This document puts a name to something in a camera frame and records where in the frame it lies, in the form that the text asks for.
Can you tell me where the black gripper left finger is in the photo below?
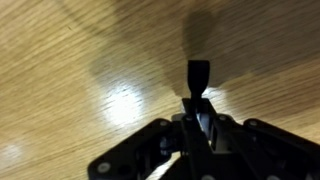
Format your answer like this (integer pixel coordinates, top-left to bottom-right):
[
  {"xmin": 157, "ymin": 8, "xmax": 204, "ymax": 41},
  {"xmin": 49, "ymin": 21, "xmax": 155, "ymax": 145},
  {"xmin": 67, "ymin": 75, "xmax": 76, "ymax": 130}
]
[{"xmin": 87, "ymin": 97, "xmax": 198, "ymax": 180}]

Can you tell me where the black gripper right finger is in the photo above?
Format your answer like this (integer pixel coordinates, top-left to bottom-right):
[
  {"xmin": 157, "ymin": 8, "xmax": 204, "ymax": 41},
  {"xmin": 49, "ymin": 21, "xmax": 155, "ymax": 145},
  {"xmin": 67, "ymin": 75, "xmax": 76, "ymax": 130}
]
[{"xmin": 197, "ymin": 97, "xmax": 320, "ymax": 180}]

